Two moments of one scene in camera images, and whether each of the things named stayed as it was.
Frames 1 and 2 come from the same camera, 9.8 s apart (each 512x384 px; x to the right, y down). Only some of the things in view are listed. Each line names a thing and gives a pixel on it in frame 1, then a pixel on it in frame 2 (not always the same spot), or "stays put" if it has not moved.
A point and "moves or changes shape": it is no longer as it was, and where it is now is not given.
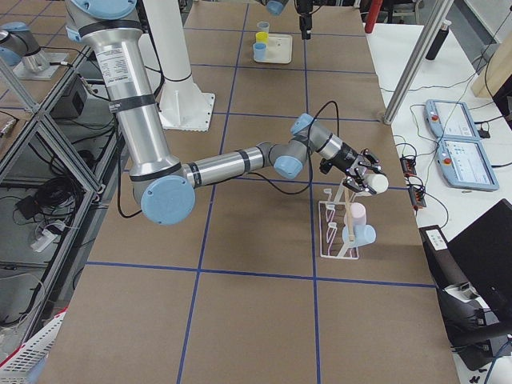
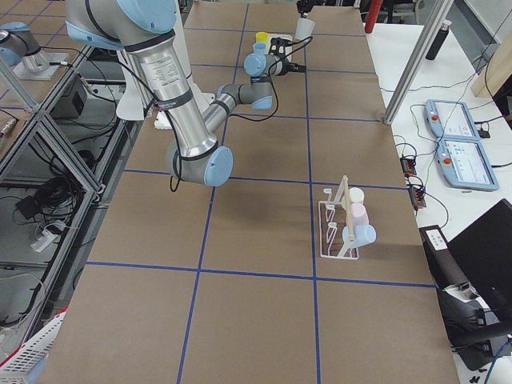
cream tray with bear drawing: [279, 50] stays put
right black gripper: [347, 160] -> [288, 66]
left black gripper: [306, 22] stays put
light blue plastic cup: [362, 234] stays put
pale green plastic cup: [378, 182] -> [356, 195]
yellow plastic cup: [262, 37] stays put
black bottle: [438, 40] stays put
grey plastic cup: [263, 26] moves or changes shape
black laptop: [472, 272] stays put
